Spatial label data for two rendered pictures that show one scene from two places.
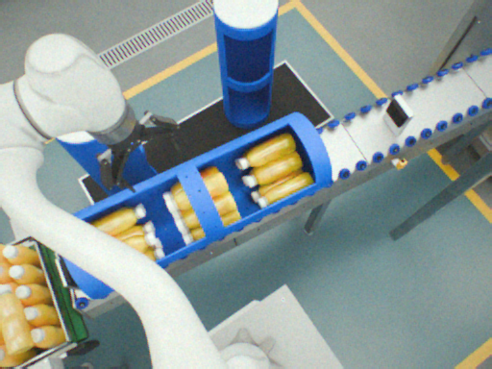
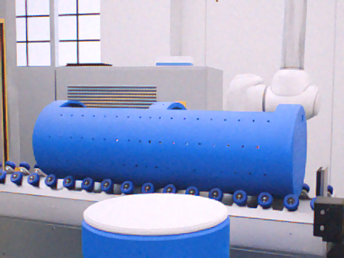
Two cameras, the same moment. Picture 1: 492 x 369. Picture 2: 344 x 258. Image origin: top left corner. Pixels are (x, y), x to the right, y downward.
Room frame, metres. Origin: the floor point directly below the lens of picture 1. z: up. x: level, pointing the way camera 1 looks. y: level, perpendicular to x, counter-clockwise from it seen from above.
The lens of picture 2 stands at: (1.40, 1.33, 1.26)
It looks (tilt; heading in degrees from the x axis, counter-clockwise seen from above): 6 degrees down; 225
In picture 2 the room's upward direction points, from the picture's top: 1 degrees clockwise
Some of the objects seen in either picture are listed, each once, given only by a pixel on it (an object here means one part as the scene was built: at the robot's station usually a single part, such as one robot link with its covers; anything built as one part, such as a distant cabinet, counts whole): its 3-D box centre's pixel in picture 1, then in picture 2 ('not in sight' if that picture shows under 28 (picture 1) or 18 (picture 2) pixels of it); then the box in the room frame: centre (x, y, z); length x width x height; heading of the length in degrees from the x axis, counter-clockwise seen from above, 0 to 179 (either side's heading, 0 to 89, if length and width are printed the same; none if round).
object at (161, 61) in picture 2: not in sight; (174, 62); (-0.64, -1.13, 1.48); 0.24 x 0.12 x 0.08; 130
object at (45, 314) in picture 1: (43, 315); not in sight; (0.11, 0.68, 0.99); 0.07 x 0.07 x 0.19
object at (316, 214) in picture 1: (316, 214); not in sight; (0.63, -0.36, 0.31); 0.06 x 0.06 x 0.63; 25
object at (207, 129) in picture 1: (210, 153); not in sight; (1.12, 0.21, 0.07); 1.50 x 0.52 x 0.15; 122
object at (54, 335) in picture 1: (50, 336); not in sight; (0.05, 0.65, 0.99); 0.07 x 0.07 x 0.19
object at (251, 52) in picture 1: (246, 65); not in sight; (1.38, -0.02, 0.59); 0.28 x 0.28 x 0.88
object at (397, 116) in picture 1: (396, 116); not in sight; (0.82, -0.59, 1.00); 0.10 x 0.04 x 0.15; 25
